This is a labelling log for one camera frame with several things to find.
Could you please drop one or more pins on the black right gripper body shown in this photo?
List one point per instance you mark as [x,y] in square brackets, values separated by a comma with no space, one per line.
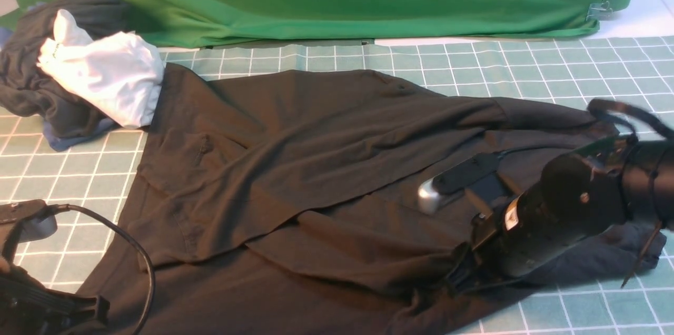
[579,195]

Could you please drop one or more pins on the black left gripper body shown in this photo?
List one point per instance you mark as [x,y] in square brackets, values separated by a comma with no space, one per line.
[27,307]

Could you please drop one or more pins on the gray long-sleeved shirt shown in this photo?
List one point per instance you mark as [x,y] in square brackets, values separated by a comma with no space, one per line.
[287,203]

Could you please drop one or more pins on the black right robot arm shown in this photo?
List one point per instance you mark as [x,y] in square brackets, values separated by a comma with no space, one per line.
[647,188]

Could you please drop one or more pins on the white crumpled shirt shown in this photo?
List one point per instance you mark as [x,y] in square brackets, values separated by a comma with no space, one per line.
[121,75]

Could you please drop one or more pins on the green grid table mat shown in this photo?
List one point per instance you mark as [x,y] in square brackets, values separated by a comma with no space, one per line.
[98,174]

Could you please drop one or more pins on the metal binder clip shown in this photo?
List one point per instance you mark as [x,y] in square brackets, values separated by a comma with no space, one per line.
[599,11]

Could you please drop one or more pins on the dark gray crumpled garment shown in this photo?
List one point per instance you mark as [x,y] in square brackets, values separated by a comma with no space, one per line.
[99,18]

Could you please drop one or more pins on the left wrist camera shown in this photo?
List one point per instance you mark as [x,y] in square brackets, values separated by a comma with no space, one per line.
[26,221]

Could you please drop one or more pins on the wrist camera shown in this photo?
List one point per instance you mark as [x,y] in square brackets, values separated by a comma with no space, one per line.
[26,221]
[475,176]

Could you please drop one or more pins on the black cable tie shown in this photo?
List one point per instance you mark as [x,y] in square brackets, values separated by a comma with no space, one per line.
[642,253]

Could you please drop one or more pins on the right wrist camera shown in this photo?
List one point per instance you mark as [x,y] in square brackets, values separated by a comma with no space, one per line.
[475,176]

